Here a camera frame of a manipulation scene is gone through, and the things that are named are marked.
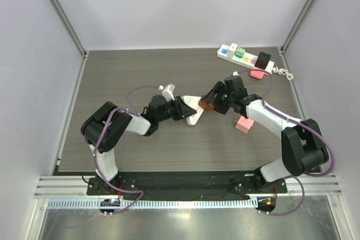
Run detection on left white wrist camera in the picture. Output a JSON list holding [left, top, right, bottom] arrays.
[[158, 84, 176, 101]]

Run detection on green cube plug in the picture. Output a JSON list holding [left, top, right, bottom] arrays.
[[235, 47, 245, 58]]

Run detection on white coiled power cord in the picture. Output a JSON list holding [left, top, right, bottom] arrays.
[[271, 66, 294, 80]]

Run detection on small pink cube plug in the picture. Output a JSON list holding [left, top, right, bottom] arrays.
[[250, 69, 265, 80]]

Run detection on white power strip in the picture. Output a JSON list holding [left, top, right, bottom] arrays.
[[217, 44, 275, 73]]

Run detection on white triangular socket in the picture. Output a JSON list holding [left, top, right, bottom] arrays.
[[182, 96, 204, 126]]

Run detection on aluminium frame post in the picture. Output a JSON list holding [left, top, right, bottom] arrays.
[[30, 0, 88, 58], [278, 0, 316, 55]]

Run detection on slotted cable duct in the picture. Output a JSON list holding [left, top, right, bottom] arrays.
[[47, 197, 258, 210]]

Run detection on left aluminium frame post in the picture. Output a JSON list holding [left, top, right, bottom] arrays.
[[30, 0, 88, 58]]

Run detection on right aluminium frame post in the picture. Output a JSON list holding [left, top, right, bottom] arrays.
[[278, 0, 316, 55]]

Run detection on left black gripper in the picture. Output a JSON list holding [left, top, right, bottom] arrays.
[[156, 95, 195, 123]]

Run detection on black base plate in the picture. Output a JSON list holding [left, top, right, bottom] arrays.
[[87, 170, 287, 197]]

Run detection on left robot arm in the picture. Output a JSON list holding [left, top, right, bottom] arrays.
[[80, 95, 197, 195]]

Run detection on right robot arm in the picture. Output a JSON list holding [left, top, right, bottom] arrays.
[[199, 75, 329, 193]]

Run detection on aluminium front rail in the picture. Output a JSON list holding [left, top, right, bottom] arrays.
[[34, 173, 343, 198]]

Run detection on red fish cube plug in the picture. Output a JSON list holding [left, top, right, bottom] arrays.
[[198, 100, 215, 111]]

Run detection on black cube plug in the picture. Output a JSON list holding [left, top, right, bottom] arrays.
[[254, 52, 271, 70]]

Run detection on white charger plug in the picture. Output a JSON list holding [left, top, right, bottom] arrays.
[[227, 43, 238, 59]]

